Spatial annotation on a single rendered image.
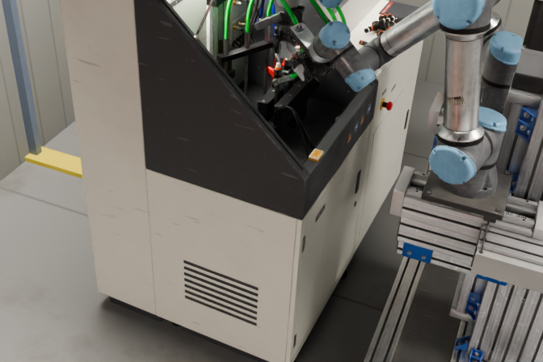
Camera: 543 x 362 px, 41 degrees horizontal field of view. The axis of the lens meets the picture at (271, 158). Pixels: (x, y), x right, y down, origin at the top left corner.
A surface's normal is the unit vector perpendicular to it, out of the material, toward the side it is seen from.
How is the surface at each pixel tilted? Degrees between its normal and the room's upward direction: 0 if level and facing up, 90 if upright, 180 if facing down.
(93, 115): 90
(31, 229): 0
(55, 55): 90
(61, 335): 0
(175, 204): 90
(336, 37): 45
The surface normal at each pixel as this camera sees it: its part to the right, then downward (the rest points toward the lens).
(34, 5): 0.93, 0.25
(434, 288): 0.04, -0.82
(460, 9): -0.61, 0.32
